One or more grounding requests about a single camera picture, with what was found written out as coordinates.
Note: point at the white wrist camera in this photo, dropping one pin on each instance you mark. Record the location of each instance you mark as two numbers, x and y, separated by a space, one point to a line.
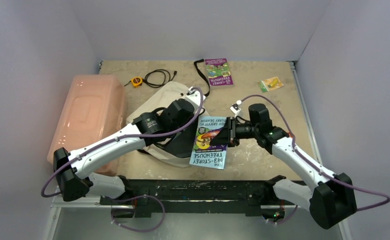
194 96
236 109

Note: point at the yellow tape measure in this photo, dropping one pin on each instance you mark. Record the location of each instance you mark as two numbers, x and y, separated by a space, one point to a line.
137 81

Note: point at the purple Treehouse book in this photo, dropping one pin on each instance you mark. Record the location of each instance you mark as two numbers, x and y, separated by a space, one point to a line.
218 73

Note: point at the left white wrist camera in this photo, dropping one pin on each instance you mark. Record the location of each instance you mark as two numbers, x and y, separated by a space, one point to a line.
194 96

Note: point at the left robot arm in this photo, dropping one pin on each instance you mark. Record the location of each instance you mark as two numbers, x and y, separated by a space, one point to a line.
75 171

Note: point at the black table front rail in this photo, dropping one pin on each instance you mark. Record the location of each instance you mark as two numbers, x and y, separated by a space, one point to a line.
251 198

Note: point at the banana picture card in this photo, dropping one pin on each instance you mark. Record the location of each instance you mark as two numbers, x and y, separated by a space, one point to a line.
270 84

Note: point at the pink plastic storage box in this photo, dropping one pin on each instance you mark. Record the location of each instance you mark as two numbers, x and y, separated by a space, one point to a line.
95 108

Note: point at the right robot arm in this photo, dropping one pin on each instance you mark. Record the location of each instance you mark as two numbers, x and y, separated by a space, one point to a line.
326 195

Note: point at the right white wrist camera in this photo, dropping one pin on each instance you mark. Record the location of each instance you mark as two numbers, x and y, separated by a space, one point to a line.
236 109

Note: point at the light blue Treehouse book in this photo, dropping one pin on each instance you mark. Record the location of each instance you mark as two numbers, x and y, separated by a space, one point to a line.
204 154

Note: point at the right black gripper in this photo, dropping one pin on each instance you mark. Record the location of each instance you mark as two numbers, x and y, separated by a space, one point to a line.
231 131

